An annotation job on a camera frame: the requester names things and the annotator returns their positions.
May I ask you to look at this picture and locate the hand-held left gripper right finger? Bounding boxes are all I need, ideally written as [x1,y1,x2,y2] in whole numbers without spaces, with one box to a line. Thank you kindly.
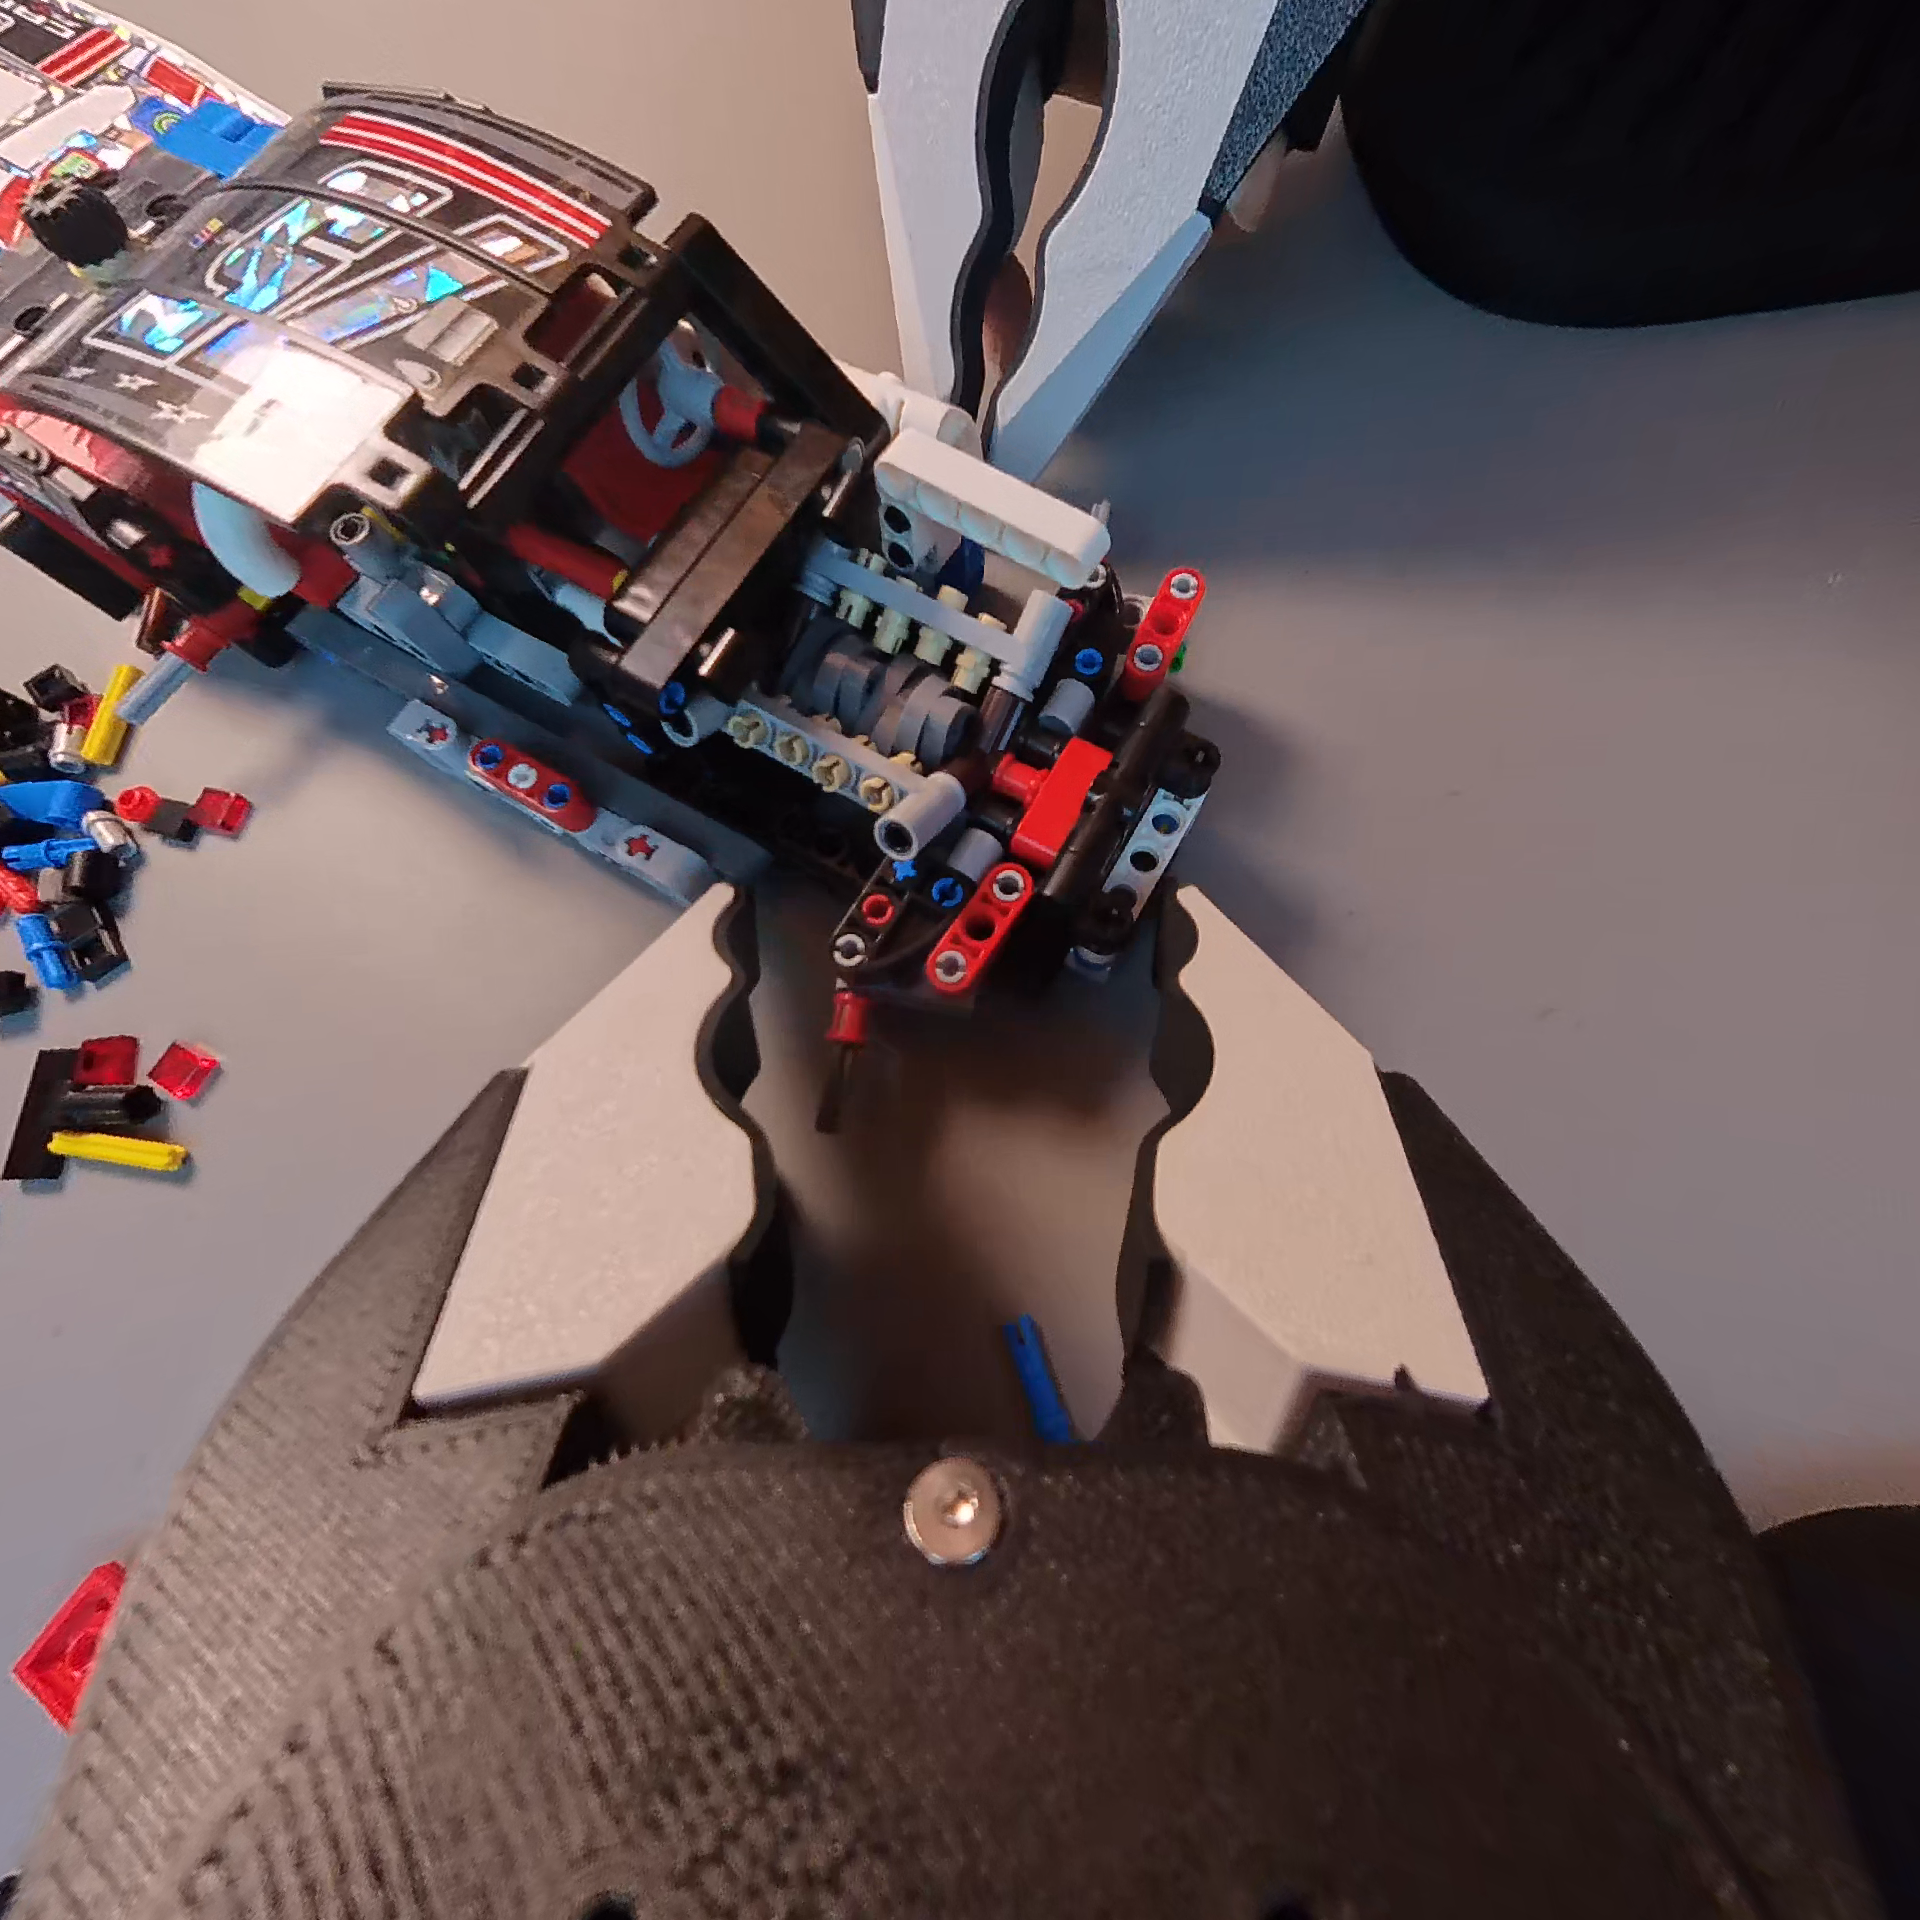
[1116,883,1494,1455]

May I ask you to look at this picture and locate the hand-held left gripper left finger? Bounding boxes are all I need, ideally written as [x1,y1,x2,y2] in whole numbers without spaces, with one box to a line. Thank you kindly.
[408,883,783,1420]

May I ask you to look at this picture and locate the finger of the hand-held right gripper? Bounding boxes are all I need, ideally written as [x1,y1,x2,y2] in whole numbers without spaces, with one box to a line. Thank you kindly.
[866,0,1039,456]
[992,0,1289,478]

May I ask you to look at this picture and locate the blue lego axle pin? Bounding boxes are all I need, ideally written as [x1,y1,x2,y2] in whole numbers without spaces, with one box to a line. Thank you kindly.
[1003,1314,1077,1447]

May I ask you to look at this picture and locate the lego car model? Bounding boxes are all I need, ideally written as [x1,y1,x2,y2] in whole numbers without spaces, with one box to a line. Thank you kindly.
[0,82,1224,1135]

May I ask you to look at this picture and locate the pile of small lego pieces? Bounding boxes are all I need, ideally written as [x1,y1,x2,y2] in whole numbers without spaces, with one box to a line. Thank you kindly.
[0,661,255,1188]

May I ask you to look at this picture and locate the red square lego plate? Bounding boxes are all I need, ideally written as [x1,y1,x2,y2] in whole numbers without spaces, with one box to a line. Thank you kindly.
[13,1560,130,1735]

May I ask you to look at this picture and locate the holographic sticker sheet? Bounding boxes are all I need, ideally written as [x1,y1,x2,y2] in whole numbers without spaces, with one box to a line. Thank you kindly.
[0,0,295,198]

